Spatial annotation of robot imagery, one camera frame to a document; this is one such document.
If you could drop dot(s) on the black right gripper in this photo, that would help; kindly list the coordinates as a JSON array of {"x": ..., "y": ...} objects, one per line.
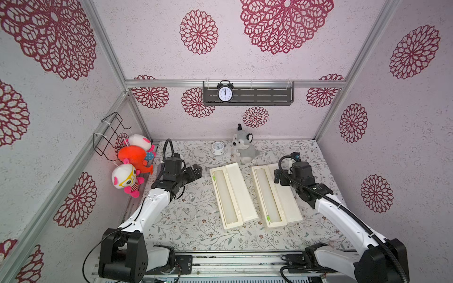
[{"x": 281, "y": 175}]

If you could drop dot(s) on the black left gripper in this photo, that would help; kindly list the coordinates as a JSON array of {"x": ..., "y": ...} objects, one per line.
[{"x": 193, "y": 176}]

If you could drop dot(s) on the cream wrap dispenser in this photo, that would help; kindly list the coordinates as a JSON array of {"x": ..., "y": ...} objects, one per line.
[
  {"x": 242, "y": 196},
  {"x": 287, "y": 199}
]

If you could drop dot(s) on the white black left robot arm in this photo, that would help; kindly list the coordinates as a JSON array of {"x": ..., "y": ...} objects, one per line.
[{"x": 124, "y": 254}]

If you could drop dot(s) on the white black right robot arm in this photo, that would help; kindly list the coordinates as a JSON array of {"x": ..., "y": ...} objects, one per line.
[{"x": 376, "y": 258}]

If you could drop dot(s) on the small white round clock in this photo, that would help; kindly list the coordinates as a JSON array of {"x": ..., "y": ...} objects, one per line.
[{"x": 218, "y": 148}]

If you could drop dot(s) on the grey plush wolf toy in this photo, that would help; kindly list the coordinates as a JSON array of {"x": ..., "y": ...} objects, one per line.
[{"x": 243, "y": 150}]

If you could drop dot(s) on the red orange plush toy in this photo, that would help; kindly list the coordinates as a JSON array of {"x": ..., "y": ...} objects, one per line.
[{"x": 135, "y": 156}]

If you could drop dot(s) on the white pink plush toy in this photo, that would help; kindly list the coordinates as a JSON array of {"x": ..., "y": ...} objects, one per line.
[{"x": 140, "y": 141}]

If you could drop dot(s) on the white plush toy yellow glasses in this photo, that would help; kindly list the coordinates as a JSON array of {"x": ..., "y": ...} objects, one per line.
[{"x": 126, "y": 177}]

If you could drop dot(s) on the black alarm clock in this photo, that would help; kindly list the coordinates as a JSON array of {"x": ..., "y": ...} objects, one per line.
[{"x": 225, "y": 91}]

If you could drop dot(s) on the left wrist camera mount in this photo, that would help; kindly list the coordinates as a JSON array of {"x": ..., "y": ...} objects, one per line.
[{"x": 173, "y": 168}]

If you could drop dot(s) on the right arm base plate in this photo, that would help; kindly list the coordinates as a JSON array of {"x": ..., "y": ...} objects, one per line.
[{"x": 303, "y": 262}]

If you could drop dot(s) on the grey wall shelf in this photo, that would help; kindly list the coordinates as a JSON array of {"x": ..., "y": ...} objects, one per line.
[{"x": 251, "y": 96}]

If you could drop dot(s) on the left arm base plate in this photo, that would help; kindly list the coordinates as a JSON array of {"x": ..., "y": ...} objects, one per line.
[{"x": 181, "y": 265}]

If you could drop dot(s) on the black wire wall basket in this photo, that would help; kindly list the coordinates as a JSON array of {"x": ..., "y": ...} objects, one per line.
[{"x": 103, "y": 141}]

